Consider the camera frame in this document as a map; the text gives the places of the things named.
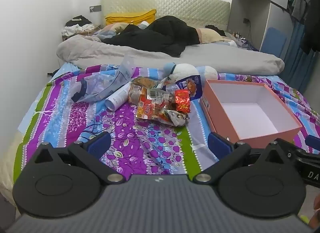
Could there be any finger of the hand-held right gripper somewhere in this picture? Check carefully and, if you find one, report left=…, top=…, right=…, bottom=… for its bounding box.
left=305, top=135, right=320, bottom=149
left=274, top=138, right=307, bottom=159

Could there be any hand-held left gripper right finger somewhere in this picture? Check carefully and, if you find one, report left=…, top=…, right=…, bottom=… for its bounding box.
left=193, top=132, right=286, bottom=185

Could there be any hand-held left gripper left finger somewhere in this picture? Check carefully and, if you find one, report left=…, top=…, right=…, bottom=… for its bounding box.
left=34, top=131, right=125, bottom=185

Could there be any pink cardboard box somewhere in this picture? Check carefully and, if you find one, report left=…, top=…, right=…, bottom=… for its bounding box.
left=199, top=79, right=303, bottom=141

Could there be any red and white biscuit packet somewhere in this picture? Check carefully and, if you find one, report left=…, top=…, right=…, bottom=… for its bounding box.
left=136, top=97, right=173, bottom=121

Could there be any shiny red foil snack packet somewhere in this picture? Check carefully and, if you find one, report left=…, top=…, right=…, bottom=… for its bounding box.
left=174, top=88, right=192, bottom=113

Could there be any orange snack packet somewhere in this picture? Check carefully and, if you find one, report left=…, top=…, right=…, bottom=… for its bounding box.
left=128, top=83, right=150, bottom=105

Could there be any blue snack bag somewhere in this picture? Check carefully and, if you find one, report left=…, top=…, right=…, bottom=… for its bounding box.
left=166, top=73, right=203, bottom=101

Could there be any clear barcode snack packet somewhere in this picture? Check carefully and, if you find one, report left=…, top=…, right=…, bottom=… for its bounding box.
left=146, top=86, right=177, bottom=104

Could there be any green-edged snack packet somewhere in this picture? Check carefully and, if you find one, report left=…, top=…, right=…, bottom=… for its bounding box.
left=134, top=76, right=173, bottom=92

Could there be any person's right hand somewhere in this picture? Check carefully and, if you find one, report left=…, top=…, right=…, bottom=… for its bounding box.
left=308, top=194, right=320, bottom=230

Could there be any purple floral printed bedsheet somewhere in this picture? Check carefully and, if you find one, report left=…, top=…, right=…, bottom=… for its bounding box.
left=14, top=62, right=320, bottom=184

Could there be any white spray can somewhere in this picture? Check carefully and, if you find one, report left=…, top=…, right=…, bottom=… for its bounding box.
left=104, top=82, right=132, bottom=112

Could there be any clear plastic bag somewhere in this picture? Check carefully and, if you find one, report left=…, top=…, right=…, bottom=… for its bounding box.
left=68, top=53, right=136, bottom=103

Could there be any white and blue plush toy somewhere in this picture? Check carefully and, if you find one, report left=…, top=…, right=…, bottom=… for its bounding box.
left=163, top=62, right=218, bottom=84

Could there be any blue curtain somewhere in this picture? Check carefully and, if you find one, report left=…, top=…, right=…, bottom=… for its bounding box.
left=282, top=17, right=317, bottom=96

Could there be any grey duvet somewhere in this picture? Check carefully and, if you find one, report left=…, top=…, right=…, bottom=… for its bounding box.
left=56, top=34, right=285, bottom=76

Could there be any blue mat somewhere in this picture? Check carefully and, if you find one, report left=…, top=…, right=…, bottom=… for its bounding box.
left=261, top=27, right=288, bottom=56

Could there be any beige pillow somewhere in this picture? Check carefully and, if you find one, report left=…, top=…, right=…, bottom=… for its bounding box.
left=196, top=27, right=237, bottom=45

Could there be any group of small bottles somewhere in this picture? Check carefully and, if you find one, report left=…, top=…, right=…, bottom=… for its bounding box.
left=232, top=31, right=248, bottom=43

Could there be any black hanging garment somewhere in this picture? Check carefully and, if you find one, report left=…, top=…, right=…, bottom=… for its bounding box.
left=301, top=0, right=320, bottom=55

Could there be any black cloth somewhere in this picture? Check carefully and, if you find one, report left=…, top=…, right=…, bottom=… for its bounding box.
left=205, top=24, right=227, bottom=36

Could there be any pastel patterned pillow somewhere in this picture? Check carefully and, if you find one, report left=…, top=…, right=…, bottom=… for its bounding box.
left=96, top=23, right=132, bottom=38

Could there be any pile of clothes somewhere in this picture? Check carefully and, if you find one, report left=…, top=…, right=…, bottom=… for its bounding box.
left=62, top=15, right=96, bottom=36

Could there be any black jacket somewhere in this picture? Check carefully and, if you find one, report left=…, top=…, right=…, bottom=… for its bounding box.
left=101, top=15, right=201, bottom=57

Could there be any yellow pillow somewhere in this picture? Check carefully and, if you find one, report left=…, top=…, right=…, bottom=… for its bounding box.
left=105, top=9, right=157, bottom=26

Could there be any grey striped hanging garment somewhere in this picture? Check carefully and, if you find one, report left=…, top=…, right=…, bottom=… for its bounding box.
left=291, top=0, right=313, bottom=21

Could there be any cream quilted headboard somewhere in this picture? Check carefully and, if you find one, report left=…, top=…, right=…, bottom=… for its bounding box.
left=101, top=0, right=231, bottom=38

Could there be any white wardrobe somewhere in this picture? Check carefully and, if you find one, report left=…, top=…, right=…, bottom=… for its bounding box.
left=228, top=0, right=300, bottom=53

